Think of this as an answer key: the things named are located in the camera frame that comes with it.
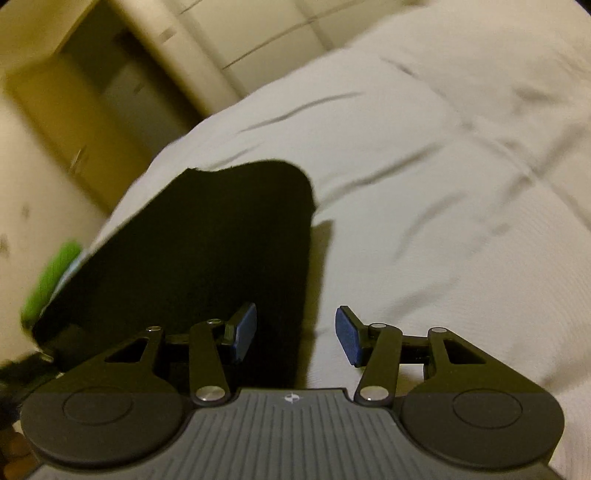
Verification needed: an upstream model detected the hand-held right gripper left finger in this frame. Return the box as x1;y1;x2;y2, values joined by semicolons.
83;303;258;407

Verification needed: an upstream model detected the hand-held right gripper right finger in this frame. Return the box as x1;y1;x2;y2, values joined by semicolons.
335;305;504;407

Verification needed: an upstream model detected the black garment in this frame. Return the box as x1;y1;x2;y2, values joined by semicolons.
32;159;319;393

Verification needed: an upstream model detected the white duvet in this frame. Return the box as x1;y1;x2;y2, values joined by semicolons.
83;0;591;480

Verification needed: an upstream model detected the green cloth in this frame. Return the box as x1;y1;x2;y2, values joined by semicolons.
21;240;84;326

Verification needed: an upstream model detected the wooden door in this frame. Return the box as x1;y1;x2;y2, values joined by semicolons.
4;60;153;185

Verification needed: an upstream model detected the white wardrobe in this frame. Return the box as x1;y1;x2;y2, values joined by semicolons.
111;0;435;112

